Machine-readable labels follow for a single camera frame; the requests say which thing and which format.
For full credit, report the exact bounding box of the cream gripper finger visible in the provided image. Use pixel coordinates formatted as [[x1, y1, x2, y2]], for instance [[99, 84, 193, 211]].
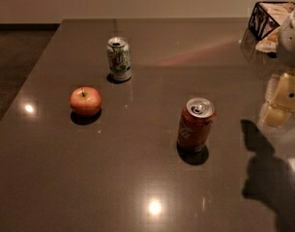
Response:
[[259, 102, 291, 128]]

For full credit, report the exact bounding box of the red coke can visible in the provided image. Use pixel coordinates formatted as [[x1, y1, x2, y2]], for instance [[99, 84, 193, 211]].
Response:
[[177, 98, 216, 153]]

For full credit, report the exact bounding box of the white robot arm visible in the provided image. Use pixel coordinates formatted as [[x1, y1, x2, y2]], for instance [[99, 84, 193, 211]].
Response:
[[255, 9, 295, 128]]

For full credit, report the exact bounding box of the white green soda can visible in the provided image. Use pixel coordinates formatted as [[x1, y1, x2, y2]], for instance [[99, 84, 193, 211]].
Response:
[[106, 37, 132, 82]]

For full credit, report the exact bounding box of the red apple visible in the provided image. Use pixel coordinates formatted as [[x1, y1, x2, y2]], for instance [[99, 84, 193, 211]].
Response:
[[70, 87, 102, 117]]

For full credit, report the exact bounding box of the black wire basket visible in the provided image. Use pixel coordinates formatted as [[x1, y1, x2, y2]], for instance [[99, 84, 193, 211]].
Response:
[[249, 1, 295, 53]]

